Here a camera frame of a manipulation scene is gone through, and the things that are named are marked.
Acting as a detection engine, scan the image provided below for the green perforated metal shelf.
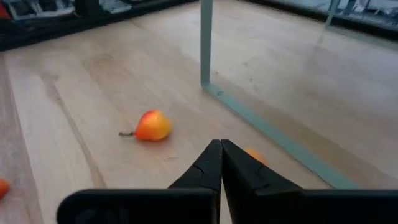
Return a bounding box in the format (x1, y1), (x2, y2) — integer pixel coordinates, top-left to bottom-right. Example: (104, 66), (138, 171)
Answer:
(198, 0), (398, 190)

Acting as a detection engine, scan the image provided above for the small orange pear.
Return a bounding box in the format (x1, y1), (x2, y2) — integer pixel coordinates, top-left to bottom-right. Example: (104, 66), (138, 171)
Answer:
(118, 109), (172, 142)
(244, 147), (268, 166)

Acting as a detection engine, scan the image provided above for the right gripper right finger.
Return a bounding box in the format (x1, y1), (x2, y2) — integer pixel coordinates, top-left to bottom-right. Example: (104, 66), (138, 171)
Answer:
(221, 139), (398, 224)

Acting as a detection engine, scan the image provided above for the red pepper front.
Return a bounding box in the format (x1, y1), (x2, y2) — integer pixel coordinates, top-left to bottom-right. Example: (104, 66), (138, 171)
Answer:
(0, 179), (11, 200)

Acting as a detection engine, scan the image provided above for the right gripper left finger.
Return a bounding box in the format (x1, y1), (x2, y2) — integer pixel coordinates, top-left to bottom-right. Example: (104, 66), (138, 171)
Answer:
(57, 139), (222, 224)

